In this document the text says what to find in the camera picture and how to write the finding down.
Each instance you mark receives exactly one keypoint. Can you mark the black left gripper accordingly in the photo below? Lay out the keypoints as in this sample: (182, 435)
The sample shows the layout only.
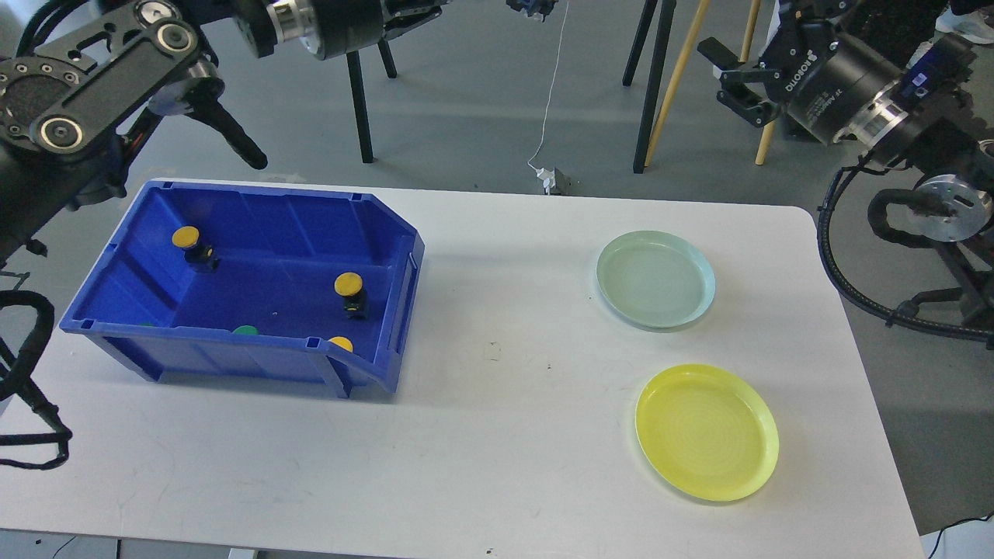
(333, 28)

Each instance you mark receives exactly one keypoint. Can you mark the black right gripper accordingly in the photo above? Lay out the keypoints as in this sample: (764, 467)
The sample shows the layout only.
(831, 83)

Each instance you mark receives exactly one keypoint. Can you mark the yellow button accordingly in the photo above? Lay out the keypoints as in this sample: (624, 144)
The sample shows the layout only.
(197, 253)
(350, 288)

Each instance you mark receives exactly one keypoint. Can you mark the green push button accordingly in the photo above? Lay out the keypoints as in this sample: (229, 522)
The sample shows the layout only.
(533, 9)

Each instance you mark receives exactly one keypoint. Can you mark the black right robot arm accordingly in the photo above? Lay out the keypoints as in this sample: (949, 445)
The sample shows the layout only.
(948, 143)

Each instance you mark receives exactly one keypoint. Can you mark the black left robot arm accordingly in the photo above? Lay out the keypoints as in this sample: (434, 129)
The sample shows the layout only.
(77, 109)

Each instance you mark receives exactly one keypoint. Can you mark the light green plate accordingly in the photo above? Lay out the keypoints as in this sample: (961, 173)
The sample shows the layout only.
(655, 280)

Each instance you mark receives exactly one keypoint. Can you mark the yellow button front corner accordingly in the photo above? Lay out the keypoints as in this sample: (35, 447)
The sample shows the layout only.
(342, 342)

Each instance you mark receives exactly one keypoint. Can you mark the yellow plate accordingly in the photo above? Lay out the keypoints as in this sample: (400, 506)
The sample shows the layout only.
(707, 432)

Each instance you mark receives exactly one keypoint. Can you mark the black tripod leg left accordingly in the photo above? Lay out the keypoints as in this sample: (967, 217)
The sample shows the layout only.
(360, 105)

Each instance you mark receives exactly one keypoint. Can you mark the black tripod legs right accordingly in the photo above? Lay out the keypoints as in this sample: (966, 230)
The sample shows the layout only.
(660, 13)

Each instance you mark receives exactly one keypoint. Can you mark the white sneaker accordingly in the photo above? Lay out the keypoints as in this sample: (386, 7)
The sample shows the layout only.
(970, 24)

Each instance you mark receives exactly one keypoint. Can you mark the blue plastic storage bin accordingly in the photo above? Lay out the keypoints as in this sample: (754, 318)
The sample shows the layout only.
(280, 252)

